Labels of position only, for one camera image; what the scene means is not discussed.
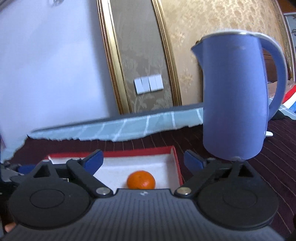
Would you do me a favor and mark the blue electric kettle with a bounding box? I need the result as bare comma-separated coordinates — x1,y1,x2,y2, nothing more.
192,30,288,161

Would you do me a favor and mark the red white blue pillow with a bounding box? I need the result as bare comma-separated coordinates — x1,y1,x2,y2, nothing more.
282,86,296,113

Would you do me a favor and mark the orange tangerine right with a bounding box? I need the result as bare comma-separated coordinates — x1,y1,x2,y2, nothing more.
126,170,156,190

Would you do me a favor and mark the white wall switch panel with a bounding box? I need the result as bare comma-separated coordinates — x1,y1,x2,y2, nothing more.
134,74,164,95

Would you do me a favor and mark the red tray white lining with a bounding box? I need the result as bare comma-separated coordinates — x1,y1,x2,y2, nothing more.
43,146,185,190

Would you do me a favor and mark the gold wall frame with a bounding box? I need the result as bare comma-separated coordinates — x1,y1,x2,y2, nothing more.
97,1,182,114

